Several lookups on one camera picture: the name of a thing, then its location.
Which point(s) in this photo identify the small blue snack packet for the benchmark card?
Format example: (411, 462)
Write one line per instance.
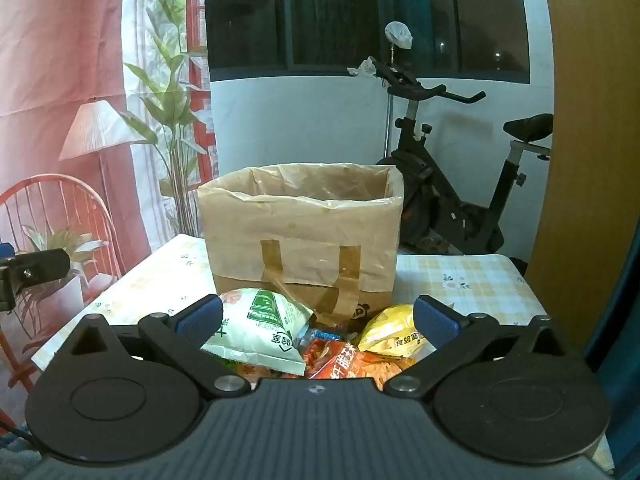
(320, 335)

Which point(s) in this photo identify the wall poster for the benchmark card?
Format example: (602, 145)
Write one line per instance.
(50, 60)

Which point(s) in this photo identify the thin metal pole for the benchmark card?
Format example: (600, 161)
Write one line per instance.
(389, 120)

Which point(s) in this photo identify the black exercise bike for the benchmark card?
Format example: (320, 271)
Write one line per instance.
(450, 210)

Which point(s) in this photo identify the wooden door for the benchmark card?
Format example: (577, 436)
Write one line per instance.
(590, 160)

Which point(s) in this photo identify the white green snack packet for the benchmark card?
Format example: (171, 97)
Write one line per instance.
(265, 325)

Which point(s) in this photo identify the dark window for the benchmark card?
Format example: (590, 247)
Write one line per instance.
(325, 10)

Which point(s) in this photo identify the brown taped cardboard box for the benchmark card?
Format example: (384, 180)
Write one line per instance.
(300, 230)

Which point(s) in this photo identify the yellow puffed snack bag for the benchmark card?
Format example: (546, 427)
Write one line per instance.
(385, 335)

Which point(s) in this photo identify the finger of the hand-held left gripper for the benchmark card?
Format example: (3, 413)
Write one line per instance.
(40, 265)

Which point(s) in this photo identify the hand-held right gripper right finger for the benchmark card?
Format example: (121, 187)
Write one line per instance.
(437, 322)

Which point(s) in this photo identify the white plastic bag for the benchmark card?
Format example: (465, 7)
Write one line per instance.
(399, 34)

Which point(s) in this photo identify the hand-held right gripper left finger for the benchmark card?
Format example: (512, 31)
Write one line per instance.
(200, 320)

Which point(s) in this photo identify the orange red snack packet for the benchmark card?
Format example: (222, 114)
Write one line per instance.
(340, 365)

